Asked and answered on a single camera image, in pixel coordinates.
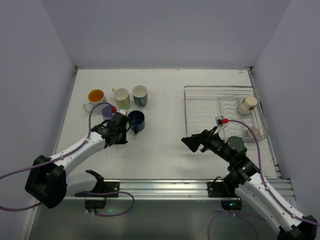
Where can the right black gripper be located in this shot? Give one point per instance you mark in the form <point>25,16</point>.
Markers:
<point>204,140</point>

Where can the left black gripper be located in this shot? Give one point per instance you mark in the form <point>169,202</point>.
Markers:
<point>122,120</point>

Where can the lilac plastic cup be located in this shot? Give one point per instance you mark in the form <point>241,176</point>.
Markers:
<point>107,112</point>

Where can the dark blue mug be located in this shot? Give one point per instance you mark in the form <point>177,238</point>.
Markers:
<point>137,121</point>

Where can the pale yellow-green mug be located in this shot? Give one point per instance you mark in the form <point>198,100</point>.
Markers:
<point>121,97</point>

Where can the white floral orange-inside mug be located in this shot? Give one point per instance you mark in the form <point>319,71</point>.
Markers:
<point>94,97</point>

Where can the grey-teal mug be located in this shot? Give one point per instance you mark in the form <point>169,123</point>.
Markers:
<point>140,95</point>

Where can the small woven-pattern glass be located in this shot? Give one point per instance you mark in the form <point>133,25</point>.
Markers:
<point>253,133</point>

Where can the cream cup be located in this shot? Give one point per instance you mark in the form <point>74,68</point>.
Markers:
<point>247,105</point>

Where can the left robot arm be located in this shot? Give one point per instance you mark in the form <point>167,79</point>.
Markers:
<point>47,180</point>

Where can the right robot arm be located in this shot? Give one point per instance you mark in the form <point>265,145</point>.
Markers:
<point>247,182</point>

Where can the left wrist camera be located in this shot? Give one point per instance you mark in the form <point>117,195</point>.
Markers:
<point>122,111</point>

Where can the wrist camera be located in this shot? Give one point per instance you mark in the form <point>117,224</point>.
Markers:
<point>122,111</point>
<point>221,124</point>

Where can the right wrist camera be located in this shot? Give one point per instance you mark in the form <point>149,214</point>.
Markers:
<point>221,124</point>

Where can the metal wire dish rack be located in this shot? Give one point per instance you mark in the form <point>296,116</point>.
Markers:
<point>203,104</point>

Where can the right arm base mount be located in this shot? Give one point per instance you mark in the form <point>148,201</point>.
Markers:
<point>218,188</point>

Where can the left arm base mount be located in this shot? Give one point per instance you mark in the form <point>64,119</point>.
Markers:
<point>102,189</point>

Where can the aluminium front rail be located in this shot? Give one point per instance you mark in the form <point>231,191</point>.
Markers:
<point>144,188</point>

